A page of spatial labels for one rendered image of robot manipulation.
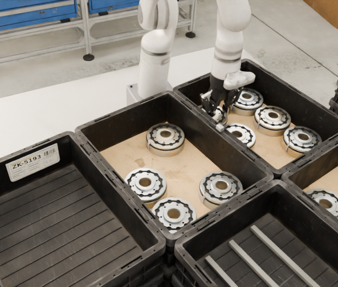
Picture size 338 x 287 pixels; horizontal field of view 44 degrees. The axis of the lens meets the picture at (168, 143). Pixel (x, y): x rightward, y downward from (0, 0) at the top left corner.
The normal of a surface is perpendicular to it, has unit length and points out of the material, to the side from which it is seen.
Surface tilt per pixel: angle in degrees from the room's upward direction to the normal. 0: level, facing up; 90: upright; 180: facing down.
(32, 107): 0
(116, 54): 0
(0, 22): 90
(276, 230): 0
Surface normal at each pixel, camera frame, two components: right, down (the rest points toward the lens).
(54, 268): 0.04, -0.73
